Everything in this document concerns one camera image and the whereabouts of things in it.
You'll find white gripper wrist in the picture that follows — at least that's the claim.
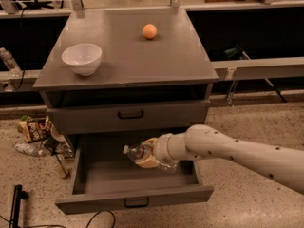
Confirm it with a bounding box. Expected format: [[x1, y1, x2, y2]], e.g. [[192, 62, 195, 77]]
[[135, 134, 176, 169]]

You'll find clear plastic water bottle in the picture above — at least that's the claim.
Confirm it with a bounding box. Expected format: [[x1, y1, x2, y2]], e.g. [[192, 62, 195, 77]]
[[123, 144, 178, 173]]

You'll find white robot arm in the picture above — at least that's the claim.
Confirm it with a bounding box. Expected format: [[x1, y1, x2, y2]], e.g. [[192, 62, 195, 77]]
[[136, 124, 304, 194]]

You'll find closed grey upper drawer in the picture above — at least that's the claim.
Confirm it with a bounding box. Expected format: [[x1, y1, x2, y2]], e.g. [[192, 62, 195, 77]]
[[47, 100, 210, 134]]

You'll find open grey bottom drawer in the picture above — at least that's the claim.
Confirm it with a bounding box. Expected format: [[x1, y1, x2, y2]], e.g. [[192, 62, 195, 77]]
[[56, 130, 214, 215]]

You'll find grey drawer cabinet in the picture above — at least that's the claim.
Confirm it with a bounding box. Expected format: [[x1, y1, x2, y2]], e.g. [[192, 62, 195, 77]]
[[32, 7, 219, 138]]

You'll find crushed plastic bottle on floor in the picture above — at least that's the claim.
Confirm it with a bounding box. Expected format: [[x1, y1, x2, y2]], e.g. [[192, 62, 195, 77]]
[[15, 143, 45, 157]]

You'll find white ceramic bowl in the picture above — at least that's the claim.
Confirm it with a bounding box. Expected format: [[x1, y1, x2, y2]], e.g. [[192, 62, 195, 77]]
[[62, 44, 103, 76]]

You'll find snack chip bag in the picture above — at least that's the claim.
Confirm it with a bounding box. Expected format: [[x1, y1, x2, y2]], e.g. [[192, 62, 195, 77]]
[[17, 116, 52, 143]]

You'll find orange ball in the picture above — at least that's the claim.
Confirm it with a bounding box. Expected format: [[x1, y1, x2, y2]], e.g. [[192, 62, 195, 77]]
[[142, 24, 158, 40]]

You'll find black stand on floor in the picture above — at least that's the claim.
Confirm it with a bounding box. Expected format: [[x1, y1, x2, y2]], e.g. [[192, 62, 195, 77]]
[[9, 184, 29, 228]]

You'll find black floor cable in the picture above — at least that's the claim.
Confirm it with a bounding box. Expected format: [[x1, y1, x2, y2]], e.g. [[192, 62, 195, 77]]
[[0, 210, 116, 228]]

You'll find clear bottle at left rail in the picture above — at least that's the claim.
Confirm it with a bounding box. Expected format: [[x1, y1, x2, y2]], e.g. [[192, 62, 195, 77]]
[[0, 47, 22, 77]]

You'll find grey metal rail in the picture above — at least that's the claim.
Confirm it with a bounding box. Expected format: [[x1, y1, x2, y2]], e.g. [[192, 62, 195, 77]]
[[212, 57, 304, 81]]

